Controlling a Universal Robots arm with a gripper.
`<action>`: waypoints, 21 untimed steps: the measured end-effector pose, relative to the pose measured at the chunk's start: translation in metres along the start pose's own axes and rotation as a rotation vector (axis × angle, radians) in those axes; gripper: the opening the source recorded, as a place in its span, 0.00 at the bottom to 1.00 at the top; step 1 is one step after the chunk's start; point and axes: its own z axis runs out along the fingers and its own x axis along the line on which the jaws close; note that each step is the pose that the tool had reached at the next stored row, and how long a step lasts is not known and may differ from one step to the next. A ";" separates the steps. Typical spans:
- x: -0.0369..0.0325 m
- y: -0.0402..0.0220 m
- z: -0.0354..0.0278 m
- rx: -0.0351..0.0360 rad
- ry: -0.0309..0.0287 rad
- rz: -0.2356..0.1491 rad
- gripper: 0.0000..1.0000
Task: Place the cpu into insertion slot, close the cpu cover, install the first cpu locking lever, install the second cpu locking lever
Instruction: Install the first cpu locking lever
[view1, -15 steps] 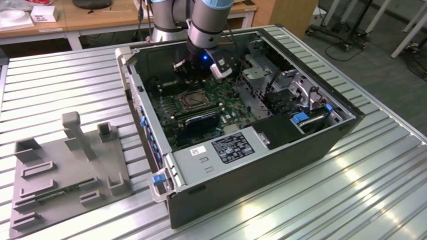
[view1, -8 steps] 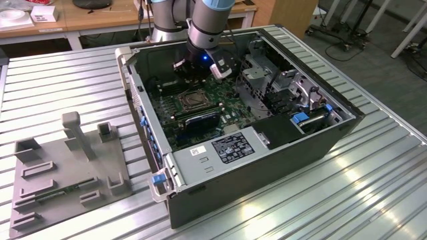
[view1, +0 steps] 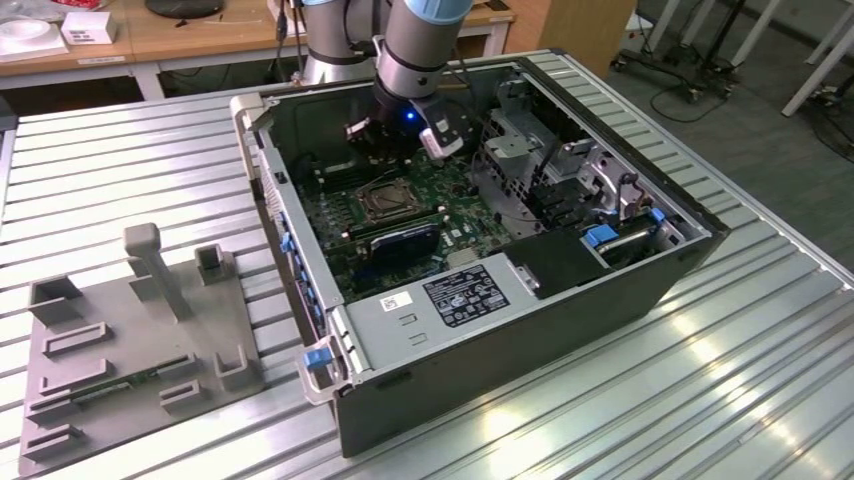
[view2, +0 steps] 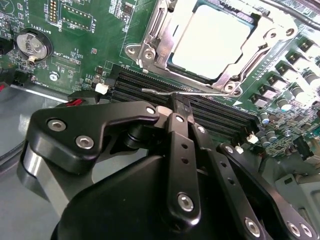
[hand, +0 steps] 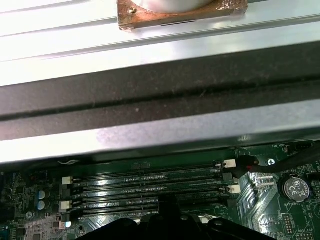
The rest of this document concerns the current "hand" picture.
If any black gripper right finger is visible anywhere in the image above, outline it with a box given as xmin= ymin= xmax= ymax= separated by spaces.
xmin=169 ymin=194 xmax=253 ymax=240

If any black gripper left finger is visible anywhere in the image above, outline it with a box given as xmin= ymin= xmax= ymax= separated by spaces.
xmin=82 ymin=194 xmax=171 ymax=240

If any black RAM slot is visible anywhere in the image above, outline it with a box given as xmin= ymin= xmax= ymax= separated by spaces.
xmin=61 ymin=173 xmax=234 ymax=199
xmin=59 ymin=184 xmax=241 ymax=211
xmin=61 ymin=159 xmax=237 ymax=186
xmin=61 ymin=199 xmax=238 ymax=223

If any green motherboard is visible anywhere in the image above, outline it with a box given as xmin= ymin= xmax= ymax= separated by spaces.
xmin=0 ymin=143 xmax=320 ymax=240

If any silver coin battery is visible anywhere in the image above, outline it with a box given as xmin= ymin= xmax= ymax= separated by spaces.
xmin=281 ymin=175 xmax=313 ymax=203

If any black PC case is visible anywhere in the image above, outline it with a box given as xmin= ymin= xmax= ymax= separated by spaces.
xmin=0 ymin=41 xmax=320 ymax=173

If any black sleeved cable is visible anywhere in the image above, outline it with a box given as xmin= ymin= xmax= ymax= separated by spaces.
xmin=234 ymin=146 xmax=320 ymax=180

